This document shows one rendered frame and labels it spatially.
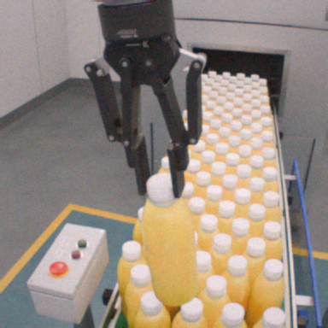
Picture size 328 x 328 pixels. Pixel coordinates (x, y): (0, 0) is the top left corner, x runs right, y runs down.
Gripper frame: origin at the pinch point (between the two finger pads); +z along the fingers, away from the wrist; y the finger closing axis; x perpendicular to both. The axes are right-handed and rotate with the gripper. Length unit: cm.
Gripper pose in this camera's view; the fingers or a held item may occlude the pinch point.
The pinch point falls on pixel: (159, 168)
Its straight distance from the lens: 46.2
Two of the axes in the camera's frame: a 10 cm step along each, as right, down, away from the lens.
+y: 9.5, 0.5, -3.0
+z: 1.2, 8.5, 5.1
